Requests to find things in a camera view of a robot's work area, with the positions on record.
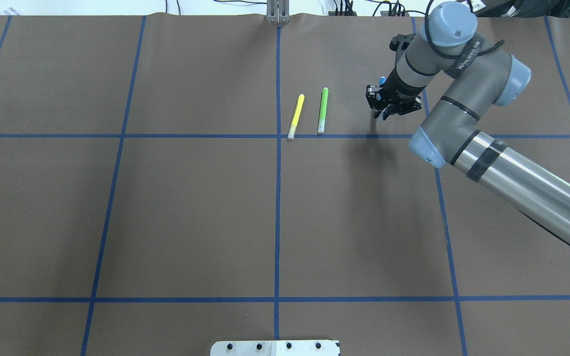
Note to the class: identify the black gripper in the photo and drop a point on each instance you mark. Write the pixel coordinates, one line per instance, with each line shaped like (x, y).
(395, 89)

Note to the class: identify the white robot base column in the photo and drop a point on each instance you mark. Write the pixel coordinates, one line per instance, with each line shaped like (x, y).
(276, 348)

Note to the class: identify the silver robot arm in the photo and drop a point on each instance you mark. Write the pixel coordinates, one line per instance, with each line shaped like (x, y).
(483, 75)

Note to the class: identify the green highlighter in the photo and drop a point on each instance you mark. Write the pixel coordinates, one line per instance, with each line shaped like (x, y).
(323, 110)

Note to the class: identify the yellow highlighter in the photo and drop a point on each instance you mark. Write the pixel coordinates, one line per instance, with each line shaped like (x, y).
(295, 117)

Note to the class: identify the aluminium frame post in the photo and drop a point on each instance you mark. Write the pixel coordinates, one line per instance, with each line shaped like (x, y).
(277, 11)

